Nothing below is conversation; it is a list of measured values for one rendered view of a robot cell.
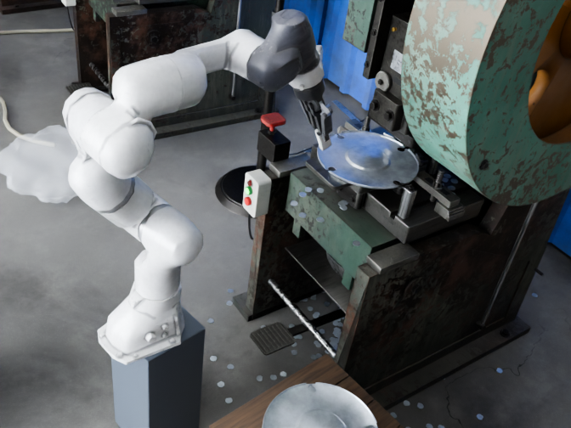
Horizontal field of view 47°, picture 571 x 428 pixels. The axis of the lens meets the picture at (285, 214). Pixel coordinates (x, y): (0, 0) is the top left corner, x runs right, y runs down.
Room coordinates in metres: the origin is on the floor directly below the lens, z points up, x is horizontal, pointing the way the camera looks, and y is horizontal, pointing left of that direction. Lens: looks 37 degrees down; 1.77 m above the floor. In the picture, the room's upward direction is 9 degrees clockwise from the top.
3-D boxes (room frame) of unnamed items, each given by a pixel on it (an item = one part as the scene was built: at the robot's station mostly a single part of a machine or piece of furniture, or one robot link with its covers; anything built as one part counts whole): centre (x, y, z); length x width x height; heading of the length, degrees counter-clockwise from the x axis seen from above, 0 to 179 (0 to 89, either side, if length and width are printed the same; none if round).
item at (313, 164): (1.57, -0.17, 0.72); 0.25 x 0.14 x 0.14; 129
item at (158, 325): (1.14, 0.32, 0.52); 0.22 x 0.19 x 0.14; 139
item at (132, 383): (1.18, 0.29, 0.23); 0.18 x 0.18 x 0.45; 49
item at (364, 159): (1.60, -0.21, 0.78); 0.29 x 0.29 x 0.01
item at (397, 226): (1.68, -0.31, 0.68); 0.45 x 0.30 x 0.06; 39
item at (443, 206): (1.55, -0.41, 0.76); 0.17 x 0.06 x 0.10; 39
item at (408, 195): (1.46, -0.32, 0.75); 0.03 x 0.03 x 0.10; 39
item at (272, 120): (1.79, 0.08, 0.72); 0.07 x 0.06 x 0.08; 129
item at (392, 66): (1.65, -0.27, 1.04); 0.17 x 0.15 x 0.30; 129
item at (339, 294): (1.69, -0.31, 0.31); 0.43 x 0.42 x 0.01; 39
